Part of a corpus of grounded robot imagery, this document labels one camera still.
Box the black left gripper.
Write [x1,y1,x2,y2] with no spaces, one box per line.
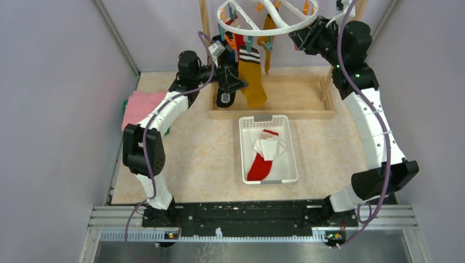
[192,54,247,93]

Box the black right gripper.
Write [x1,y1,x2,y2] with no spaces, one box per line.
[288,16,345,68]

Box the black sock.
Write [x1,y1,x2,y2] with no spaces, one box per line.
[212,35,238,108]

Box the mustard yellow sock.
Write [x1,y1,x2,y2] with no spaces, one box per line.
[257,14,277,74]
[238,45,268,109]

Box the white round clip hanger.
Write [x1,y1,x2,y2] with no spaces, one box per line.
[216,1,320,37]

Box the red sock white cuff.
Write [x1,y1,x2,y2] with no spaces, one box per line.
[247,129,279,181]

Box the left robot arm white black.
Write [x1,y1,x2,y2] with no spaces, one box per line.
[122,50,247,227]

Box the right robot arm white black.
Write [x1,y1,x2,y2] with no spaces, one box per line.
[289,16,419,226]

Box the pink folded towel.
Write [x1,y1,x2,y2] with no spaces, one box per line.
[121,90,167,131]

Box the green folded towel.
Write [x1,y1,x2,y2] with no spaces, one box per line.
[123,99,171,135]

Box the white plastic basket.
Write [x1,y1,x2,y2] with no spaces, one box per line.
[239,115,299,185]

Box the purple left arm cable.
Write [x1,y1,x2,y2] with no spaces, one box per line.
[123,31,219,263]

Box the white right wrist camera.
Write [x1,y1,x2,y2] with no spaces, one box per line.
[326,0,356,28]

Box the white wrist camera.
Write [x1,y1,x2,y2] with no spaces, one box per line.
[208,41,226,68]
[326,0,356,28]

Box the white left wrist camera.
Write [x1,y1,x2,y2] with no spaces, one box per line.
[208,41,226,68]

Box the wooden hanger stand frame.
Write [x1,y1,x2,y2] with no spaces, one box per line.
[209,9,350,119]

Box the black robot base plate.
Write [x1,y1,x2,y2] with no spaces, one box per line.
[142,199,358,238]

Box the aluminium rail frame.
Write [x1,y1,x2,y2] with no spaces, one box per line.
[79,201,432,262]

